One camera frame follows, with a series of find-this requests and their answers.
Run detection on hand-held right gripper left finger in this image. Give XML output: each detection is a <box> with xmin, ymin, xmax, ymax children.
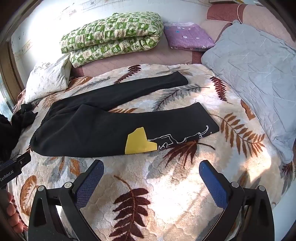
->
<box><xmin>28</xmin><ymin>159</ymin><xmax>105</xmax><ymax>241</ymax></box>

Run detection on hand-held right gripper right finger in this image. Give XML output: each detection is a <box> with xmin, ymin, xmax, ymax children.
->
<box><xmin>199</xmin><ymin>160</ymin><xmax>275</xmax><ymax>241</ymax></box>

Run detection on black pants with yellow patch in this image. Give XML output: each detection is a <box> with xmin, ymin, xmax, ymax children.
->
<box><xmin>30</xmin><ymin>71</ymin><xmax>220</xmax><ymax>157</ymax></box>

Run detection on person's left hand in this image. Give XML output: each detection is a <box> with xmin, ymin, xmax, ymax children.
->
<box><xmin>5</xmin><ymin>191</ymin><xmax>25</xmax><ymax>236</ymax></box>

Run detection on dark cloth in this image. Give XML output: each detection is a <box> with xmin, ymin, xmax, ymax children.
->
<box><xmin>11</xmin><ymin>103</ymin><xmax>38</xmax><ymax>130</ymax></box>
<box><xmin>0</xmin><ymin>113</ymin><xmax>20</xmax><ymax>161</ymax></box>

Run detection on leaf print fleece blanket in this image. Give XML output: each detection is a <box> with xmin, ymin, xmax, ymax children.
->
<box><xmin>10</xmin><ymin>63</ymin><xmax>296</xmax><ymax>241</ymax></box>

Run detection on white floral pillow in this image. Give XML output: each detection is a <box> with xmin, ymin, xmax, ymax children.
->
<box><xmin>24</xmin><ymin>54</ymin><xmax>73</xmax><ymax>103</ymax></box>

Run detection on grey quilted blanket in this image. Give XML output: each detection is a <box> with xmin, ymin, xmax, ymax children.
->
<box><xmin>201</xmin><ymin>20</ymin><xmax>296</xmax><ymax>164</ymax></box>

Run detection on pink bed sheet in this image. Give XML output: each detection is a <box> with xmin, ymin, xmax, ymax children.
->
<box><xmin>69</xmin><ymin>35</ymin><xmax>232</xmax><ymax>77</ymax></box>

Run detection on purple floral folded cloth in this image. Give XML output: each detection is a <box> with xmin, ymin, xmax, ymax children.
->
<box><xmin>163</xmin><ymin>22</ymin><xmax>216</xmax><ymax>50</ymax></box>

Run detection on green patterned folded quilt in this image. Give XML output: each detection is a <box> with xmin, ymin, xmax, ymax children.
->
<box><xmin>60</xmin><ymin>10</ymin><xmax>164</xmax><ymax>68</ymax></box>

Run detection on pink brown patchwork cover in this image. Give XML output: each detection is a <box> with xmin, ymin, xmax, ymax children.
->
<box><xmin>200</xmin><ymin>2</ymin><xmax>296</xmax><ymax>47</ymax></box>

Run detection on brown wooden frame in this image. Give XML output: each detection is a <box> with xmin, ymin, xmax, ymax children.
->
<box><xmin>0</xmin><ymin>35</ymin><xmax>26</xmax><ymax>109</ymax></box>

